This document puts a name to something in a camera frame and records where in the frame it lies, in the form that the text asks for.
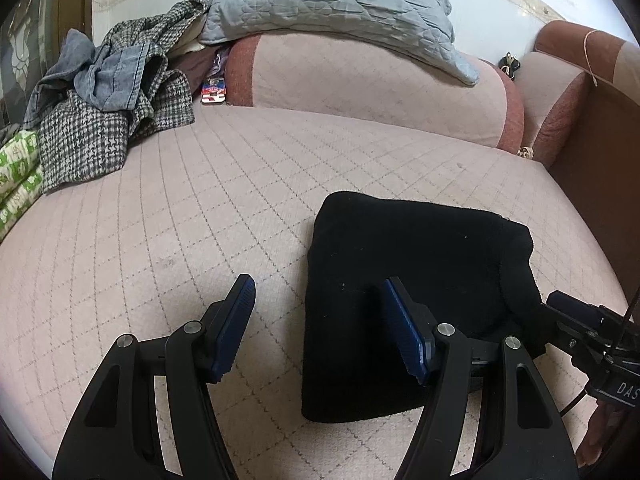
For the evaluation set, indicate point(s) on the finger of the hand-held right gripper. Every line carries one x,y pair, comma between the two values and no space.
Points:
570,305
572,340

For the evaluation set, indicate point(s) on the small white object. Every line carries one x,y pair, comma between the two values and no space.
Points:
525,151

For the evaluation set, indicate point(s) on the pink and brown side cushion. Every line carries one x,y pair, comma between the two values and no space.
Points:
555,90

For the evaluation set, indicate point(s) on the person's right hand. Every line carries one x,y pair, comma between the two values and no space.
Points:
597,435

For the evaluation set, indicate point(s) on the houndstooth coat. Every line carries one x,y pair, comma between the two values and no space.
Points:
85,145

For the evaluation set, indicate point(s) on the pink headboard cushion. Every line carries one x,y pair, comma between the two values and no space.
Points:
350,80

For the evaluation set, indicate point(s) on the colourful small packet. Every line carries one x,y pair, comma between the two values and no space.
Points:
212,91

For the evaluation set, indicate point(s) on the blue denim garment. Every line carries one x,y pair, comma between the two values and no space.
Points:
110,80

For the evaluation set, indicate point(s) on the patterned glass door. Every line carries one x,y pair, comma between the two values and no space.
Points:
30,60

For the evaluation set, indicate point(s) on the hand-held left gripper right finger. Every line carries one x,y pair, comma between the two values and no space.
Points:
405,330

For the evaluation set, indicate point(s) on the black pants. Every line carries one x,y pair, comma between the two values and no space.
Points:
400,240

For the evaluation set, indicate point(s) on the small dark object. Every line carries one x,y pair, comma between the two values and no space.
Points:
510,62

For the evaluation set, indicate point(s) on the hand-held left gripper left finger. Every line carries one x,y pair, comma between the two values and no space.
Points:
235,320

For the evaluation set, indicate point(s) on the pink quilted bed cover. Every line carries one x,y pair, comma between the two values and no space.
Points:
175,210

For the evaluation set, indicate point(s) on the green patterned blanket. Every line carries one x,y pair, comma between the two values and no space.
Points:
15,175

